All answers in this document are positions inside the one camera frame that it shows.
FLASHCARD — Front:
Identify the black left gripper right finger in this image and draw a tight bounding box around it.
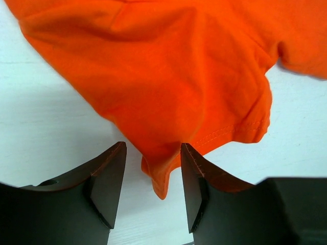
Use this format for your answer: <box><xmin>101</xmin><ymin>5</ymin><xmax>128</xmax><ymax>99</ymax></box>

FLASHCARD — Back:
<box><xmin>180</xmin><ymin>143</ymin><xmax>326</xmax><ymax>244</ymax></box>

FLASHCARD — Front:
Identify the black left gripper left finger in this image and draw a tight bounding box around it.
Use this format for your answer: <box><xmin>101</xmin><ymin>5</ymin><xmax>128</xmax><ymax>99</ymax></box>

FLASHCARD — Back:
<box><xmin>1</xmin><ymin>142</ymin><xmax>127</xmax><ymax>244</ymax></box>

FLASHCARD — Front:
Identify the orange t-shirt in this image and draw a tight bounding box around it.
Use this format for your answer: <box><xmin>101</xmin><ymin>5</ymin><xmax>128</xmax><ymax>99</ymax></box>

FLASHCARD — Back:
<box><xmin>6</xmin><ymin>1</ymin><xmax>326</xmax><ymax>199</ymax></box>

